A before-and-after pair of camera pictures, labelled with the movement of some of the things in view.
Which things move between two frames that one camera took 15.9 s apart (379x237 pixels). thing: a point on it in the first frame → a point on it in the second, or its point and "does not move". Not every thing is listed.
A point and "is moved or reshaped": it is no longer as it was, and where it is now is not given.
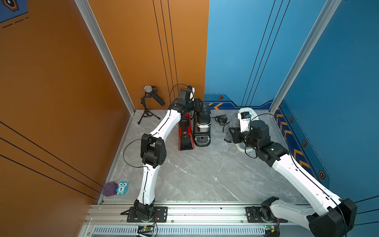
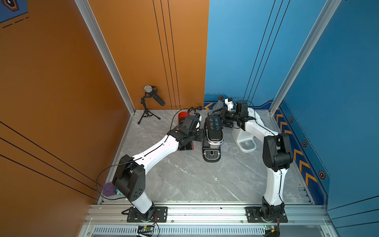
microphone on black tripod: [150, 92] does not move
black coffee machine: [202, 121] is moved or reshaped
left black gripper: [198, 106] → [201, 135]
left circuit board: [147, 230] does not move
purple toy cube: [109, 188] does not move
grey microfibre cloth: [229, 136] → [218, 105]
